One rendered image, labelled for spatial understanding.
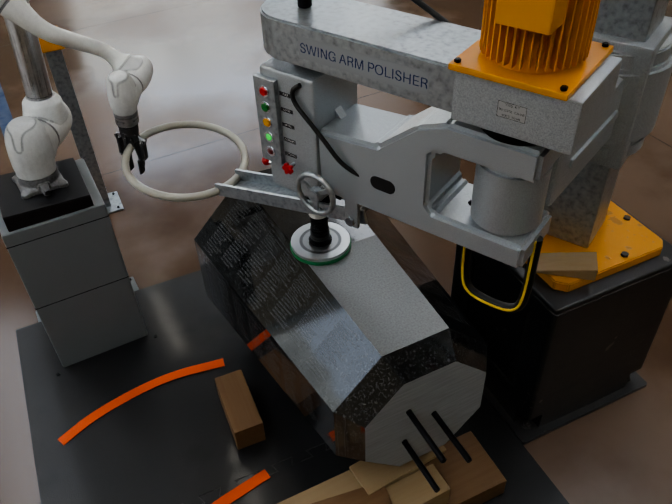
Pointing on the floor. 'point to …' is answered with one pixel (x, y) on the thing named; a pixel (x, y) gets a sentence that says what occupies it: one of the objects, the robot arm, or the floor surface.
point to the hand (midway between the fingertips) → (135, 164)
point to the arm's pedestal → (77, 279)
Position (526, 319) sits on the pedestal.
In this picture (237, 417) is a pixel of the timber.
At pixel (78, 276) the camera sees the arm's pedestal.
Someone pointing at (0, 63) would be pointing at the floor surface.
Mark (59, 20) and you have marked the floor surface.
